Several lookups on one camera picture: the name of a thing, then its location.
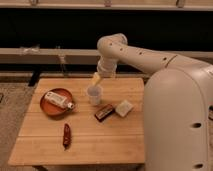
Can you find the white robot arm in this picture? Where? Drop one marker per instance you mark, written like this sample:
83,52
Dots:
176,103

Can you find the brown chocolate bar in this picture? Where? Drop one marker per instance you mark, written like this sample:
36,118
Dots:
104,112

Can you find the orange round plate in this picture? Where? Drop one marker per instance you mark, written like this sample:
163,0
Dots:
53,110

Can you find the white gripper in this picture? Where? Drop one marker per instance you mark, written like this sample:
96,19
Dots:
106,68

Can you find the wooden table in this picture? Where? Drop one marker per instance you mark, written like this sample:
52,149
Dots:
114,140

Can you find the white bottle on plate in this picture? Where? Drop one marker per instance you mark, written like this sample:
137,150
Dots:
58,100

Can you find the long beam rail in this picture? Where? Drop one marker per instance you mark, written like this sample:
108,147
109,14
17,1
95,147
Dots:
84,56

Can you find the red chili pepper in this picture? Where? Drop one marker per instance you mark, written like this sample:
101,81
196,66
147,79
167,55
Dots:
66,136

